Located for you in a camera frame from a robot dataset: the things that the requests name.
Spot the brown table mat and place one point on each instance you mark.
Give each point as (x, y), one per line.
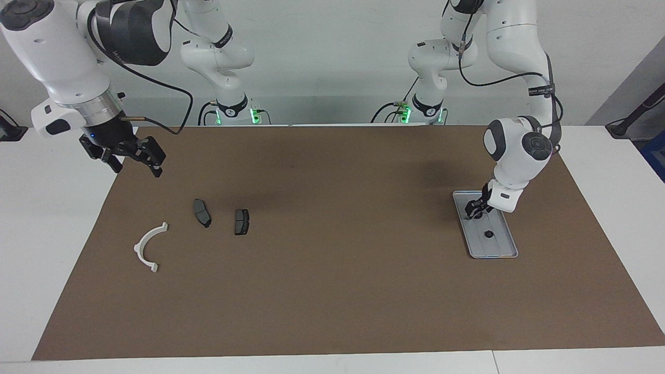
(332, 291)

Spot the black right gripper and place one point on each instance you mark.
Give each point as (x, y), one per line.
(111, 137)

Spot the black clamp stand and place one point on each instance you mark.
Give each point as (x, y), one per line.
(10, 132)

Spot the silver metal tray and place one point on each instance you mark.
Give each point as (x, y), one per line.
(493, 249)

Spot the rectangular grey brake pad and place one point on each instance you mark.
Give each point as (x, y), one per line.
(241, 222)

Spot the curved grey brake pad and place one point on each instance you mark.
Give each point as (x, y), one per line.
(201, 212)

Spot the blue bin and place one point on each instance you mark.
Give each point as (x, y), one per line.
(655, 161)

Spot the white semicircular bracket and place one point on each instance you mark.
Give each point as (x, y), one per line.
(138, 249)

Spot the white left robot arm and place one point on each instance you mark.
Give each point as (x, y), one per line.
(519, 156)

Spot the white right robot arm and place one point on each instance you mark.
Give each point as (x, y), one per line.
(57, 57)

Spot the black pole stand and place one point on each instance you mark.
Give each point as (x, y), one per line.
(623, 127)

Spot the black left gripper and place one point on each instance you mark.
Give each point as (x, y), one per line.
(486, 197)

